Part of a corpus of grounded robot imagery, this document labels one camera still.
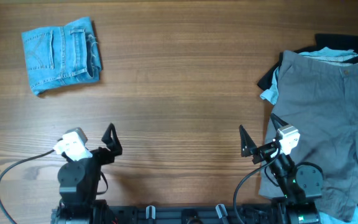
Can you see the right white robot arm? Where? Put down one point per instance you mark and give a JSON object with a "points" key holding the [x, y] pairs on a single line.
{"points": [[301, 183]]}

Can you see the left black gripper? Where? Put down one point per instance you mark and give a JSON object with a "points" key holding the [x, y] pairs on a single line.
{"points": [[113, 145]]}

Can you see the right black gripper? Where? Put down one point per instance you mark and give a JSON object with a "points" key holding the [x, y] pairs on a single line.
{"points": [[247, 145]]}

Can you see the grey cotton shorts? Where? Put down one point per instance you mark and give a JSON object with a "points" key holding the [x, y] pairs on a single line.
{"points": [[321, 100]]}

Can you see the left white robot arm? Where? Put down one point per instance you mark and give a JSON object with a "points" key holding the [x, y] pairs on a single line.
{"points": [[80, 176]]}

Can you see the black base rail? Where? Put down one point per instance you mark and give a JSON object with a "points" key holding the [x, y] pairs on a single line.
{"points": [[254, 213]]}

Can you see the folded blue denim shorts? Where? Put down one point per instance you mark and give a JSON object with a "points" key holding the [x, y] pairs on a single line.
{"points": [[58, 56]]}

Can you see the black shorts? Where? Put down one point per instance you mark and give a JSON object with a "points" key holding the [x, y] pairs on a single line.
{"points": [[333, 41]]}

